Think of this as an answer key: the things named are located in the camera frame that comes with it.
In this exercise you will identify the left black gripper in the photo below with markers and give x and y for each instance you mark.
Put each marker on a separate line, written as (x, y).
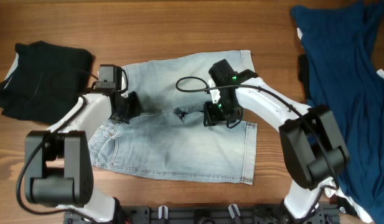
(135, 107)

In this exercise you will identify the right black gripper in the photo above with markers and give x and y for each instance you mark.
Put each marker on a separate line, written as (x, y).
(213, 118)

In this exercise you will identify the light blue denim shorts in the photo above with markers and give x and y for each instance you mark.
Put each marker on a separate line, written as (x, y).
(158, 145)

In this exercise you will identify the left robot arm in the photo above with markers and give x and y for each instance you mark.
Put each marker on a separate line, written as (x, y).
(57, 175)

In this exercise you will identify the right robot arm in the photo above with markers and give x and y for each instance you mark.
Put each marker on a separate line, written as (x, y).
(314, 150)

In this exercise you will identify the black folded garment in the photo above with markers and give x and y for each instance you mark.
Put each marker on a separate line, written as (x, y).
(46, 83)

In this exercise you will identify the dark blue shirt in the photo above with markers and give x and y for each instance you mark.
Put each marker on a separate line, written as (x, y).
(338, 44)

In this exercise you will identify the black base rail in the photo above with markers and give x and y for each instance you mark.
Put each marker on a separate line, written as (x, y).
(204, 214)

